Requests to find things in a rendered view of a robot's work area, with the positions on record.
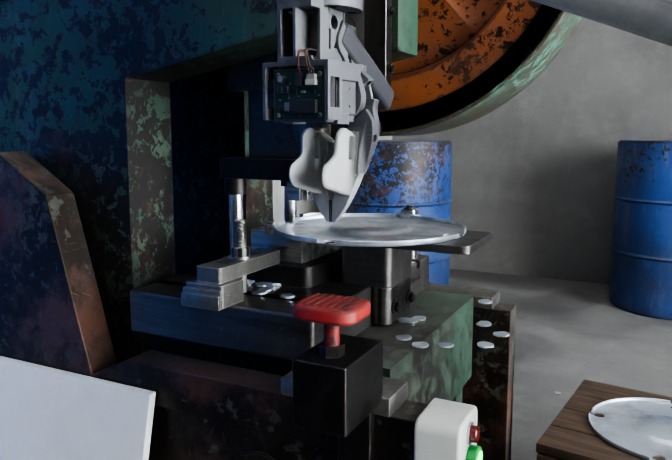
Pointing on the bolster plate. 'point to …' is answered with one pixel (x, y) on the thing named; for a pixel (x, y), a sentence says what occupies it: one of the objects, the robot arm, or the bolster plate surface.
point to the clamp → (227, 274)
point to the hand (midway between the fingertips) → (335, 208)
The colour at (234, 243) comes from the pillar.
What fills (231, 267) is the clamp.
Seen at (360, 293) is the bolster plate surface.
